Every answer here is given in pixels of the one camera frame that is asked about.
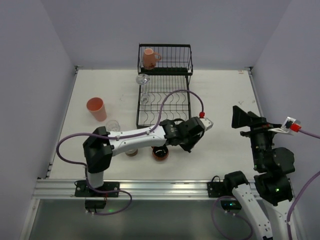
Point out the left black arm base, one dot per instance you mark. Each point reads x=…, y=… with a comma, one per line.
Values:
x=96, y=199

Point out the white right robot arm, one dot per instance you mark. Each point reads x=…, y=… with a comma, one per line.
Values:
x=272, y=183

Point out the aluminium mounting rail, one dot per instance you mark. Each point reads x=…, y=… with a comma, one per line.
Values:
x=64, y=189

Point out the pink ceramic mug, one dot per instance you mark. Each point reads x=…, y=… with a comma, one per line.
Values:
x=150, y=58

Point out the clear faceted glass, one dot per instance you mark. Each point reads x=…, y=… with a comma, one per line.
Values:
x=112, y=126

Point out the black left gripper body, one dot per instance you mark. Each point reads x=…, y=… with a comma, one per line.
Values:
x=194, y=136

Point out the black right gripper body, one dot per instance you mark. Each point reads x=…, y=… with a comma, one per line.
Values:
x=253, y=126

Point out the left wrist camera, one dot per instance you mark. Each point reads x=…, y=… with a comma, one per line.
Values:
x=207, y=123

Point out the orange ceramic mug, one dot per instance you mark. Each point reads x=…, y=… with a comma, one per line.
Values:
x=160, y=153

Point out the white brown ceramic cup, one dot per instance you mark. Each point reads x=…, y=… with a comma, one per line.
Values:
x=131, y=152

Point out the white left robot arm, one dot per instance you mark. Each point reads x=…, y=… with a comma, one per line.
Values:
x=101, y=146

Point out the pink plastic tumbler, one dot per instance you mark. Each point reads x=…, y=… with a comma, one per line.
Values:
x=96, y=107

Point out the black wire dish rack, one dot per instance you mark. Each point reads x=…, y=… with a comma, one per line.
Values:
x=172, y=72

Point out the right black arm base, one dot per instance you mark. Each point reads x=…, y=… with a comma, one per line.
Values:
x=216, y=189

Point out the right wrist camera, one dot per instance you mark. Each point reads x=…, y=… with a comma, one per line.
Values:
x=289, y=127

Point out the clear wine glass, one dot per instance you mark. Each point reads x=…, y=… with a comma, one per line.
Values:
x=143, y=80

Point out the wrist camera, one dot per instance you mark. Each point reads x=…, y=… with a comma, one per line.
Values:
x=289, y=127
x=207, y=123

